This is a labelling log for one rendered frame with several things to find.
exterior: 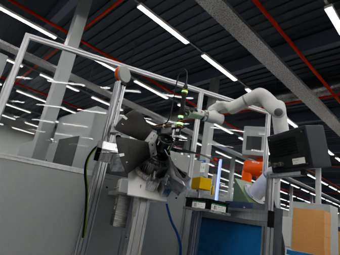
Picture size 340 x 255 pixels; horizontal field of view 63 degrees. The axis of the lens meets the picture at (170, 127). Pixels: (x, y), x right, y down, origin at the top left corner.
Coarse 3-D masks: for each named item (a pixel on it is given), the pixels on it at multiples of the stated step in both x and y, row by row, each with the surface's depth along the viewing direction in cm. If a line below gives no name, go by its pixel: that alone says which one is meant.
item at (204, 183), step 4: (192, 180) 225; (196, 180) 218; (200, 180) 212; (204, 180) 213; (208, 180) 214; (192, 184) 223; (196, 184) 216; (200, 184) 211; (204, 184) 212; (208, 184) 214; (192, 188) 221; (196, 188) 215; (200, 188) 211; (204, 188) 212; (208, 188) 213
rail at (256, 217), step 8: (232, 208) 167; (240, 208) 159; (208, 216) 192; (216, 216) 184; (224, 216) 174; (232, 216) 165; (240, 216) 157; (248, 216) 150; (256, 216) 145; (264, 216) 139; (272, 216) 137; (256, 224) 143; (264, 224) 137; (272, 224) 136
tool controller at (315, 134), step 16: (304, 128) 122; (320, 128) 124; (272, 144) 140; (288, 144) 130; (304, 144) 121; (320, 144) 122; (272, 160) 140; (288, 160) 130; (304, 160) 121; (320, 160) 120
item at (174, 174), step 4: (168, 156) 171; (172, 164) 166; (172, 168) 161; (176, 168) 167; (172, 172) 158; (176, 172) 162; (172, 176) 154; (176, 176) 158; (180, 176) 164; (176, 180) 155; (180, 180) 159; (184, 180) 170
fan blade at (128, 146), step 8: (120, 144) 163; (128, 144) 165; (136, 144) 169; (144, 144) 173; (120, 152) 161; (128, 152) 164; (136, 152) 167; (144, 152) 172; (136, 160) 167; (144, 160) 172; (128, 168) 161
